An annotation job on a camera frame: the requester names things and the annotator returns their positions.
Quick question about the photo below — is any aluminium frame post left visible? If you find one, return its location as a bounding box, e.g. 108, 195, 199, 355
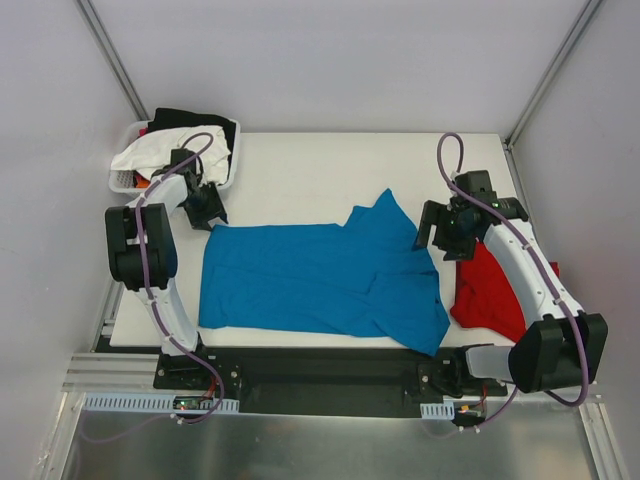
74, 0, 150, 121

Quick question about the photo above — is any white t-shirt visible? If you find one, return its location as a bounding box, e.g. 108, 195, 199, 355
111, 125, 231, 185

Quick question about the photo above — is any black robot base mount plate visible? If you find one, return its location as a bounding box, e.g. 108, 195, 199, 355
153, 348, 507, 418

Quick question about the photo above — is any blue t-shirt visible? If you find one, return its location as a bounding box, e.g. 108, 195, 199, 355
198, 190, 450, 355

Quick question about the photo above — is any aluminium frame post right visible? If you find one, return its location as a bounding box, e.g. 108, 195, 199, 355
503, 0, 606, 151

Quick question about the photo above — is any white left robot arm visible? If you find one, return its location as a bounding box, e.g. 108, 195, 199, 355
104, 147, 228, 389

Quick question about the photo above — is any white slotted cable duct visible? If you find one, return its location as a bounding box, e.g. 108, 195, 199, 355
84, 393, 218, 415
420, 401, 455, 421

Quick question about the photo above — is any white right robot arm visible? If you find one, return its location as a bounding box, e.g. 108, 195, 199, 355
416, 170, 608, 395

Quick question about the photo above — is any white laundry basket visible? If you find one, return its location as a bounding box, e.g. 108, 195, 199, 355
109, 120, 241, 195

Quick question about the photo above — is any white slotted cable duct left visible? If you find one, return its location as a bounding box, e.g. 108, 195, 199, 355
84, 393, 218, 415

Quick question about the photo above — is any aluminium table edge rail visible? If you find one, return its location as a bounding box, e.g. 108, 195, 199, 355
62, 349, 601, 404

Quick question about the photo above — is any red t-shirt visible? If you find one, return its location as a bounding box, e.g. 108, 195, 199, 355
448, 242, 560, 344

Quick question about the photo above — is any black t-shirt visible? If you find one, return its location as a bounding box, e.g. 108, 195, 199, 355
147, 107, 236, 150

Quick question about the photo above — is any aluminium frame post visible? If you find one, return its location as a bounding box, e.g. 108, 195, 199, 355
74, 0, 150, 121
503, 0, 606, 151

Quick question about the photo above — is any white slotted cable duct right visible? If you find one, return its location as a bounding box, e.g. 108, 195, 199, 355
420, 401, 455, 421

